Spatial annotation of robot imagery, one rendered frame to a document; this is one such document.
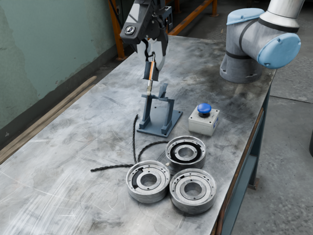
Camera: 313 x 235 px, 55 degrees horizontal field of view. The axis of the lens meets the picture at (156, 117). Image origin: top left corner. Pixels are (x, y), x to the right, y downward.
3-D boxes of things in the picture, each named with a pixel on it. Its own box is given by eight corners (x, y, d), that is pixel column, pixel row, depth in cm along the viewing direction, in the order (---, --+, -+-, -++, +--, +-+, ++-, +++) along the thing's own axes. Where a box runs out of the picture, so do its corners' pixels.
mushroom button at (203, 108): (208, 125, 85) (208, 111, 82) (195, 122, 87) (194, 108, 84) (213, 117, 88) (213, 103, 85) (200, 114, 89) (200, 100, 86)
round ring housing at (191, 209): (226, 201, 68) (227, 189, 65) (189, 225, 64) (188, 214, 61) (196, 172, 75) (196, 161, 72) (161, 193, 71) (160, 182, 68)
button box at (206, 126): (211, 136, 85) (212, 123, 82) (188, 130, 88) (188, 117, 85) (221, 120, 90) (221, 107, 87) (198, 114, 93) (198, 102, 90)
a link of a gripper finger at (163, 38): (171, 54, 76) (165, 19, 71) (168, 56, 75) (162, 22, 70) (154, 53, 78) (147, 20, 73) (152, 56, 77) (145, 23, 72)
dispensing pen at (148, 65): (137, 110, 80) (147, 47, 78) (144, 110, 83) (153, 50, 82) (145, 112, 79) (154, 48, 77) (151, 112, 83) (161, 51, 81)
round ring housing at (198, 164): (190, 141, 84) (190, 130, 82) (214, 163, 77) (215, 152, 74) (159, 157, 80) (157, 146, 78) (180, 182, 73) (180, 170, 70)
